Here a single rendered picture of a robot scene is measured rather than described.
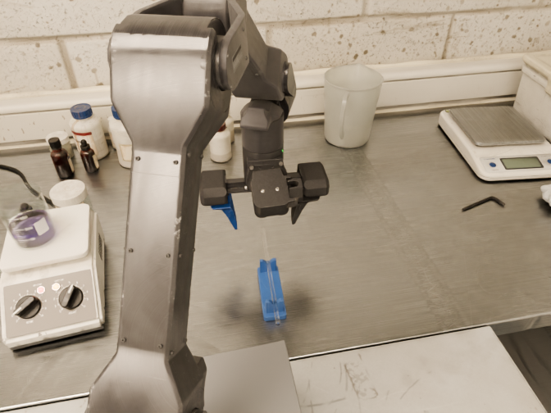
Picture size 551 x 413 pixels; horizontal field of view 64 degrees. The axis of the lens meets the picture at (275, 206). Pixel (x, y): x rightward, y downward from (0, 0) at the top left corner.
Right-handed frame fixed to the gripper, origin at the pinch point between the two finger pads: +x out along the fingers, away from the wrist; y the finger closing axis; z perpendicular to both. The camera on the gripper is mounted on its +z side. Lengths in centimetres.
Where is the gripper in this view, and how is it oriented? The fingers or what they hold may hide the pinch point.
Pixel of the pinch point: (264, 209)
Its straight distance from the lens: 68.6
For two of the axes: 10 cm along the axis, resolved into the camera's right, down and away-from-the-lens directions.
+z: 1.3, 6.5, -7.5
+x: 0.0, 7.6, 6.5
